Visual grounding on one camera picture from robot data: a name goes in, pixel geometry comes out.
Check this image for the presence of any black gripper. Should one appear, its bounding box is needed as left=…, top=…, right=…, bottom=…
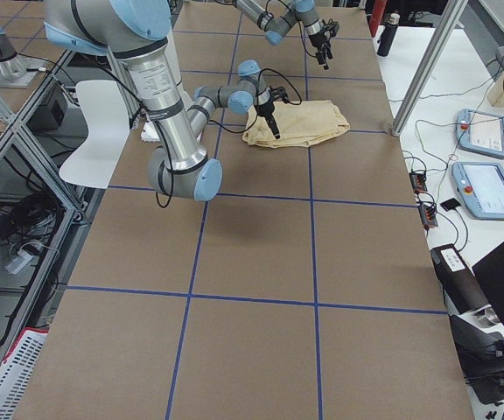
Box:
left=255, top=103, right=280, bottom=139
left=309, top=31, right=333, bottom=70

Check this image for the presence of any yellow long-sleeve printed shirt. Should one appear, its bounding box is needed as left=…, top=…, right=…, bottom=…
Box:
left=242, top=100, right=351, bottom=149

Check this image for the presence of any black water bottle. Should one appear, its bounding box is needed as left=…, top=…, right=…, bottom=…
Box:
left=376, top=13, right=401, bottom=57

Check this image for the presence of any red cylinder bottle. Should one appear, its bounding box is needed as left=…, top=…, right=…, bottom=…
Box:
left=368, top=0, right=388, bottom=38

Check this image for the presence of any far blue teach pendant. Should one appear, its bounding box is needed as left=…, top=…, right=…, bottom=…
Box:
left=456, top=108, right=504, bottom=159

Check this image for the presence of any blue teach pendant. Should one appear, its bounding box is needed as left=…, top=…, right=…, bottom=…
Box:
left=451, top=162, right=504, bottom=221
left=456, top=108, right=504, bottom=159

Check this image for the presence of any near blue teach pendant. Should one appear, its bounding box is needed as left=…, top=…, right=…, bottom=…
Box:
left=451, top=162, right=504, bottom=221

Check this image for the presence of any black labelled box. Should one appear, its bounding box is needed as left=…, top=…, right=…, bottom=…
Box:
left=430, top=244, right=491, bottom=314

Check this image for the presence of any white perforated basket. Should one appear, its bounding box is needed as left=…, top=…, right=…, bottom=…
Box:
left=0, top=327, right=48, bottom=420

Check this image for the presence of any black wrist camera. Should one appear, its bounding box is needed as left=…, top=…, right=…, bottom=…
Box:
left=269, top=87, right=290, bottom=103
left=322, top=18, right=340, bottom=39

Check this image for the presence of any aluminium frame post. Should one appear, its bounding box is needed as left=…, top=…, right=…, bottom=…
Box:
left=390, top=0, right=468, bottom=137

